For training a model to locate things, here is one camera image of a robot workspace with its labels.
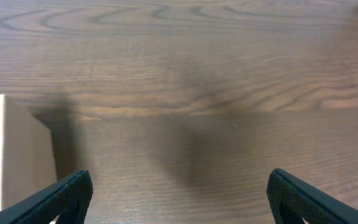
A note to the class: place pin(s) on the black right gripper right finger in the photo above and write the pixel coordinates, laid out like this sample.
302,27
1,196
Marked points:
295,201

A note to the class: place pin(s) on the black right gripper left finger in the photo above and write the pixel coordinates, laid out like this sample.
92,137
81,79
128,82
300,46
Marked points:
65,201

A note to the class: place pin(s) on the cardboard box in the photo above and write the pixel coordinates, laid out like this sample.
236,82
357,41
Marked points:
27,163

